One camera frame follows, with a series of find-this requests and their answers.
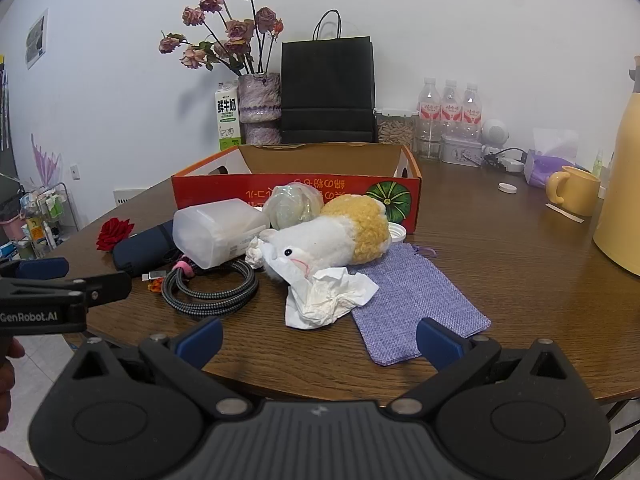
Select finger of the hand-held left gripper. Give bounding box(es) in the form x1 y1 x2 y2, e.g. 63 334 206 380
0 257 70 281
0 271 133 311

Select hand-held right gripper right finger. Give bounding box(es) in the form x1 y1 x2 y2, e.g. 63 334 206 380
387 317 571 418

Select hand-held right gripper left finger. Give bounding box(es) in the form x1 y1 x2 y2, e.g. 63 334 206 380
70 317 253 418

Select braided cable coil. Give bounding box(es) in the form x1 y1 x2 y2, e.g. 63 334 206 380
160 256 260 317

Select purple woven drawstring bag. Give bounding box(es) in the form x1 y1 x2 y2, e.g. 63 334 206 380
347 245 492 367

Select dark blue pouch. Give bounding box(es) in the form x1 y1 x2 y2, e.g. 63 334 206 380
112 220 178 278

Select red artificial rose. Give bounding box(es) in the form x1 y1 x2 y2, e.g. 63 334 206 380
96 217 136 252

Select small white tissue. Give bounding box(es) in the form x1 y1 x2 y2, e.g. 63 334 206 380
244 237 266 268

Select clear plastic container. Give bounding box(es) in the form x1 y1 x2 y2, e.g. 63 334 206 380
172 199 268 271

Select large white tissue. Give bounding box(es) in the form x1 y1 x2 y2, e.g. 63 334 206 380
267 247 380 331

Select white yellow plush toy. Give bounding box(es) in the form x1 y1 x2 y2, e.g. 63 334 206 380
260 194 392 281

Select red orange cardboard box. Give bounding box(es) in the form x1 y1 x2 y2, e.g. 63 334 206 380
171 142 423 235

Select wooden desktop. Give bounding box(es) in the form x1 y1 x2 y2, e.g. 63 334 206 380
42 152 640 406

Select person's left hand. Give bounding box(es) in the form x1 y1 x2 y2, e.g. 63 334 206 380
0 338 26 433

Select clear iridescent plastic bag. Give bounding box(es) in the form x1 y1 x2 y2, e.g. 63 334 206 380
262 182 326 231

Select paper strip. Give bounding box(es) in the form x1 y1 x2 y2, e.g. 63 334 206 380
545 203 585 223

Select white tin box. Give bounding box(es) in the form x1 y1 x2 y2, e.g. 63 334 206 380
441 135 483 166

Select white power strip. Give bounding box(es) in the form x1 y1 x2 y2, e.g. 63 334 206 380
492 152 526 173

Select purple tissue pack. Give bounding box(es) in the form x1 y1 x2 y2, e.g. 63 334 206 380
522 127 591 186

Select white green milk carton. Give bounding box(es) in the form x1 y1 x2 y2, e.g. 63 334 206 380
215 81 243 152

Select yellow mug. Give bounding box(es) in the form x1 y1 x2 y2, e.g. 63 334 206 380
545 165 601 217

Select clear seed container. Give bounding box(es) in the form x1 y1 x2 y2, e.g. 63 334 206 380
374 107 420 145

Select water bottle red label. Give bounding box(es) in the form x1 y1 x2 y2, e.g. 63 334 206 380
417 78 442 141
440 79 463 140
460 82 484 142

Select purple ceramic vase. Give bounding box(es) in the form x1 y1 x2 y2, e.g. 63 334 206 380
237 72 282 145

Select yellow thermos jug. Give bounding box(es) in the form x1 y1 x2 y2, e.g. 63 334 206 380
592 55 640 277

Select black paper bag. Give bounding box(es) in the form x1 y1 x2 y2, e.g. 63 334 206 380
280 9 376 144

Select dried rose bouquet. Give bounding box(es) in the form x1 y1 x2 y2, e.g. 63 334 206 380
159 0 285 77

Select wire storage rack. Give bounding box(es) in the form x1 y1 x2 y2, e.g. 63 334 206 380
0 172 81 261

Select purple wall decal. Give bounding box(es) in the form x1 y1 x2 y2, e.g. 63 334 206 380
30 133 62 186

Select dark wall board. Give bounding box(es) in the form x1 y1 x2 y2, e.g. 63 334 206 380
0 55 11 151

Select white round camera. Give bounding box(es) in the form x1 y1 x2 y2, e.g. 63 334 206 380
481 119 511 156

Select wall poster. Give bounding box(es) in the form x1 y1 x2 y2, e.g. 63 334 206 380
25 8 49 70

